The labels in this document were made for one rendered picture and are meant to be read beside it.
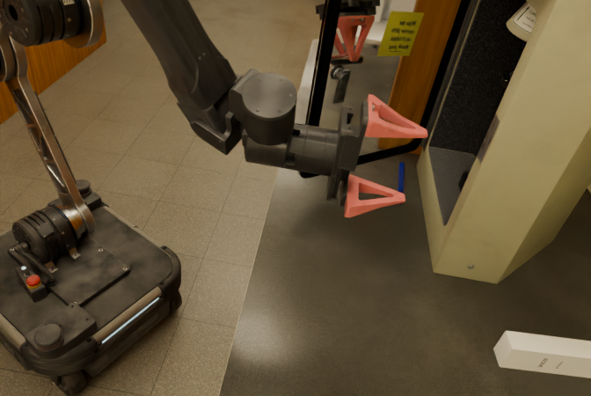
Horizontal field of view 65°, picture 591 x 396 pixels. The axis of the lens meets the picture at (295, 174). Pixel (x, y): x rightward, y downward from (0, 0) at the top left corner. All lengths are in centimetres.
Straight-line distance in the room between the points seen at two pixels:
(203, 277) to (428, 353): 137
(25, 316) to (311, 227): 106
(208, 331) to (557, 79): 147
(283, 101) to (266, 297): 35
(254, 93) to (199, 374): 136
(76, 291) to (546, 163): 138
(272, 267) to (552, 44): 50
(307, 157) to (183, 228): 167
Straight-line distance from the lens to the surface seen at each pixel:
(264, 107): 47
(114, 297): 164
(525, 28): 74
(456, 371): 73
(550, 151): 71
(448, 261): 82
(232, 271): 200
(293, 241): 81
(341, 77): 76
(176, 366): 176
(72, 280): 169
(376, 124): 51
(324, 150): 53
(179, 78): 54
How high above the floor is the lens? 151
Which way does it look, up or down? 36 degrees down
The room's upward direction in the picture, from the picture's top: 9 degrees clockwise
